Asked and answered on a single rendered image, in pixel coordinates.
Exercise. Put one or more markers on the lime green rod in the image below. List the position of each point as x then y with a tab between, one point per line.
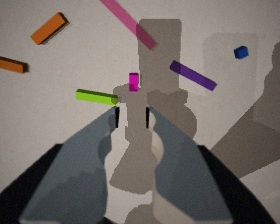
97	97

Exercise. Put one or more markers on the orange rod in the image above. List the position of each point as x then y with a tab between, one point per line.
13	65
49	28

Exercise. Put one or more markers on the pink rod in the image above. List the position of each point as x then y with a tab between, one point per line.
130	23

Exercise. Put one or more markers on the magenta rod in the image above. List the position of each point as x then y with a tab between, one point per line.
133	82

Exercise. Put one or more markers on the dark purple rod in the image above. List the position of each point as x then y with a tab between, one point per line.
192	75

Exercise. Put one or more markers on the small blue block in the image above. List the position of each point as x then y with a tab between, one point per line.
241	52

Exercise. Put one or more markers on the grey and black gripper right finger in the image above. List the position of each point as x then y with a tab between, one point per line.
192	186

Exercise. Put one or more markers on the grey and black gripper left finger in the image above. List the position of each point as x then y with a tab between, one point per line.
66	185

